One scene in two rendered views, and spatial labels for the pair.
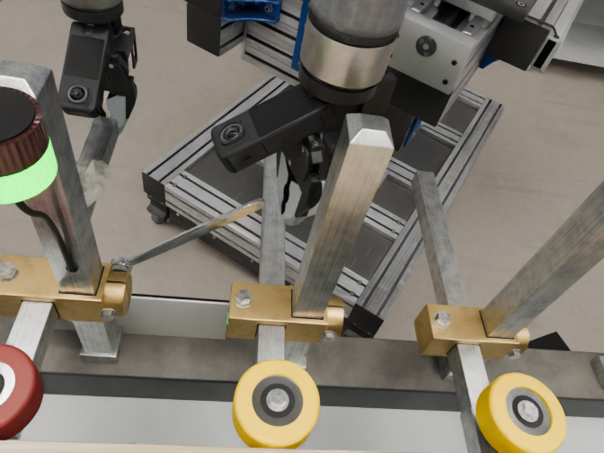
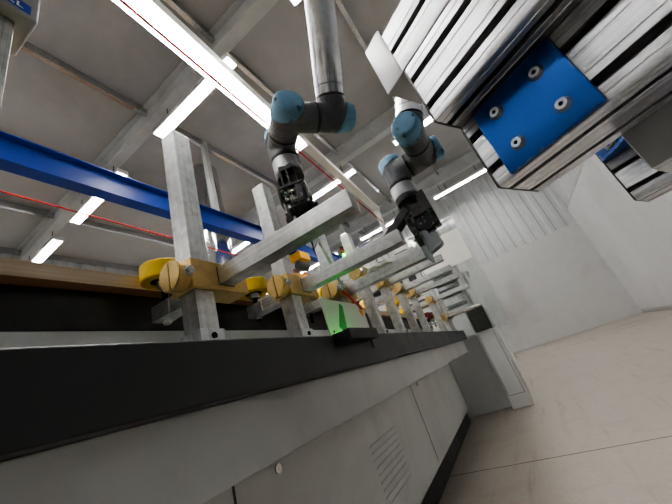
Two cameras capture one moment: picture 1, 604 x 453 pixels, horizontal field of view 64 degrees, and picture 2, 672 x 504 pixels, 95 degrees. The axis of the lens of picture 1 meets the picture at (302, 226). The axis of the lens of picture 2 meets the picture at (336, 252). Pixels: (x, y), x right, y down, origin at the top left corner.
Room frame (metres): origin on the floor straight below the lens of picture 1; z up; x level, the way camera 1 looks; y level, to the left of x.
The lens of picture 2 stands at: (0.80, -0.50, 0.59)
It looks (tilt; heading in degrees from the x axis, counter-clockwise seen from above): 23 degrees up; 125
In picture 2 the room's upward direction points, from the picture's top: 19 degrees counter-clockwise
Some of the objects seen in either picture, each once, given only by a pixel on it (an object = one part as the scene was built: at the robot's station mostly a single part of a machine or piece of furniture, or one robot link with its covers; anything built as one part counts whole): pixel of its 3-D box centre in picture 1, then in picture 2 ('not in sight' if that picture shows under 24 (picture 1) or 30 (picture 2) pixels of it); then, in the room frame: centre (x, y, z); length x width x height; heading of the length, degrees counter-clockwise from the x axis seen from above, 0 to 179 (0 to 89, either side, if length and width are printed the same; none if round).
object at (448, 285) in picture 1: (448, 289); (242, 268); (0.41, -0.22, 0.81); 0.44 x 0.03 x 0.04; 13
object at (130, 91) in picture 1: (119, 91); (416, 233); (0.52, 0.30, 0.90); 0.05 x 0.02 x 0.09; 103
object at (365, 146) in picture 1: (312, 288); (281, 265); (0.30, -0.03, 0.89); 0.04 x 0.04 x 0.48; 13
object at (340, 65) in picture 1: (344, 45); (289, 169); (0.39, 0.01, 1.13); 0.08 x 0.08 x 0.05
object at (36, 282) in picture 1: (64, 292); (339, 293); (0.24, 0.23, 0.85); 0.14 x 0.06 x 0.05; 103
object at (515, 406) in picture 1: (502, 426); (164, 291); (0.22, -0.26, 0.85); 0.08 x 0.08 x 0.11
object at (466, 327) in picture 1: (471, 333); (206, 281); (0.35, -0.25, 0.81); 0.14 x 0.06 x 0.05; 103
